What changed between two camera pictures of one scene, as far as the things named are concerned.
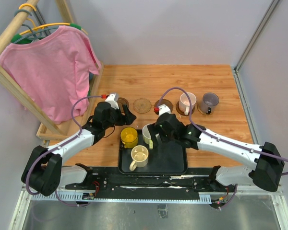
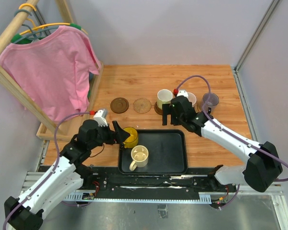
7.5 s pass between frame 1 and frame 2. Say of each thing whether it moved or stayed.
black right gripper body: moved
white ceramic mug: moved
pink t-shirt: stayed
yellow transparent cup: stayed
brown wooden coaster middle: stayed
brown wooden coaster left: stayed
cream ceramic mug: stayed
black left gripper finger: moved
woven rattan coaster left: stayed
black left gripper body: moved
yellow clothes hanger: stayed
